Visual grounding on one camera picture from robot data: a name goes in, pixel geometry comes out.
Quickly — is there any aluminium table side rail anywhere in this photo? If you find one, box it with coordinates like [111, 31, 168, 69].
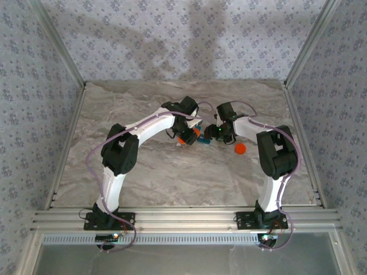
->
[31, 82, 87, 211]
[282, 82, 327, 209]

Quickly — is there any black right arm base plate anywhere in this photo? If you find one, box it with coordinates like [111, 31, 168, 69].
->
[235, 211, 288, 230]

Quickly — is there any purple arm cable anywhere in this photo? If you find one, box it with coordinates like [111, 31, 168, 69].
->
[85, 100, 214, 254]
[226, 100, 303, 253]

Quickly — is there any aluminium corner post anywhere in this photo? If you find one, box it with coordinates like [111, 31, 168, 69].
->
[27, 0, 87, 88]
[283, 0, 345, 88]

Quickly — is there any orange pill bottle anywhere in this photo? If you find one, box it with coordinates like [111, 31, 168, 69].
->
[177, 128, 202, 145]

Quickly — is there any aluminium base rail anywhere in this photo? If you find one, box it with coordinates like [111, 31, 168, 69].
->
[30, 206, 342, 232]

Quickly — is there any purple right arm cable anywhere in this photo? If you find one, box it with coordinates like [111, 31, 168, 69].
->
[226, 100, 303, 253]

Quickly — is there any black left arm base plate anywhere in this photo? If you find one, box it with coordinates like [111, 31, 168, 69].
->
[83, 211, 136, 231]

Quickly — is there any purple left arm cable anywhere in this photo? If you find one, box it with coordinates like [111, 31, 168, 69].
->
[85, 100, 214, 254]

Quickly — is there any grey metal lower panel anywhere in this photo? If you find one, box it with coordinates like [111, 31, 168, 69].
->
[37, 232, 342, 275]

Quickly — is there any grey slotted cable duct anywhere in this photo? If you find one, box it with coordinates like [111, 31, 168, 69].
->
[42, 233, 260, 246]

